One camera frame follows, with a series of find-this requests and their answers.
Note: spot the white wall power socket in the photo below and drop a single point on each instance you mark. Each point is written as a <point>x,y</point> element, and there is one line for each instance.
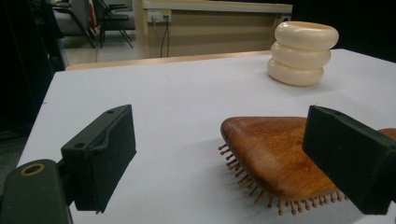
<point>158,15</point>

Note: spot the white table board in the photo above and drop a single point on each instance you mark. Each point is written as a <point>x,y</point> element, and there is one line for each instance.
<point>186,99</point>

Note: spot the beige wooden cabinet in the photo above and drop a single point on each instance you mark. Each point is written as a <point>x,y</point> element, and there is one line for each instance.
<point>218,34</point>

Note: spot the cream ribbed holder cup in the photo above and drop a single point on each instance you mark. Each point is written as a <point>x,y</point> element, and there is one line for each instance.
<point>299,56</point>

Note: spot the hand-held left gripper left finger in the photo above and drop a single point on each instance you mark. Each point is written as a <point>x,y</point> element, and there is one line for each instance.
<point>102,161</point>

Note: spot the black folding chair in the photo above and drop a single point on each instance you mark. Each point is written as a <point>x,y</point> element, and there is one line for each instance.
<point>109,18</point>

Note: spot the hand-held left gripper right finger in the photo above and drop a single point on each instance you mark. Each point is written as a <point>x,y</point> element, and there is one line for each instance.
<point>351,161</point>

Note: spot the wooden paddle hairbrush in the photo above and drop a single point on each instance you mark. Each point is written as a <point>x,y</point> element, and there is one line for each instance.
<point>267,155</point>

